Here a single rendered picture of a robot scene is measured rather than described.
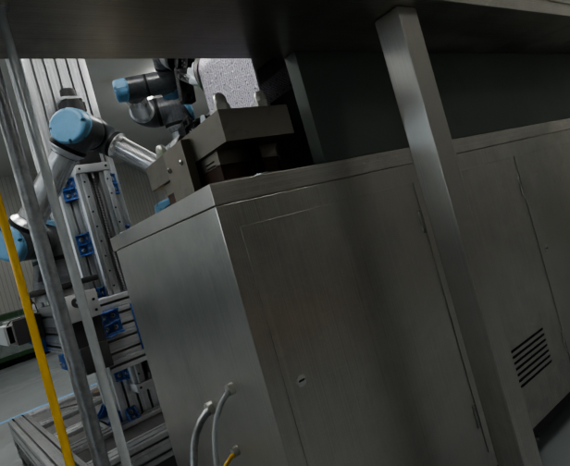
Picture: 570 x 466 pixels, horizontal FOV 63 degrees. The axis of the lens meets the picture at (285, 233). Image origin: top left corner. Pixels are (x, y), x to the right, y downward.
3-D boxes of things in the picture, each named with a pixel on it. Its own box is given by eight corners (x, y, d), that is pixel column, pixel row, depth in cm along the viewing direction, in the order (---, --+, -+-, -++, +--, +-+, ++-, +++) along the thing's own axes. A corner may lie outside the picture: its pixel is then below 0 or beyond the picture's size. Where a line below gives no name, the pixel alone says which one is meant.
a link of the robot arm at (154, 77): (151, 96, 161) (142, 65, 153) (182, 89, 163) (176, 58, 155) (154, 105, 155) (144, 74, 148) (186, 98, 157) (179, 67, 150)
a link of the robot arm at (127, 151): (85, 145, 167) (202, 208, 164) (68, 140, 157) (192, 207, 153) (99, 116, 167) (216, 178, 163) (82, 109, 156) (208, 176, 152)
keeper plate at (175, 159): (184, 201, 102) (170, 153, 102) (204, 190, 94) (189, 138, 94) (174, 202, 100) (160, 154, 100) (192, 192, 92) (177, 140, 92)
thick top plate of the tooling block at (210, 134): (208, 181, 125) (202, 160, 125) (294, 132, 92) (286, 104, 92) (152, 191, 115) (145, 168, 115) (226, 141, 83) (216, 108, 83)
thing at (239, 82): (224, 157, 124) (205, 90, 123) (271, 127, 104) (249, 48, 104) (222, 157, 123) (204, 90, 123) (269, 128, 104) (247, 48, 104)
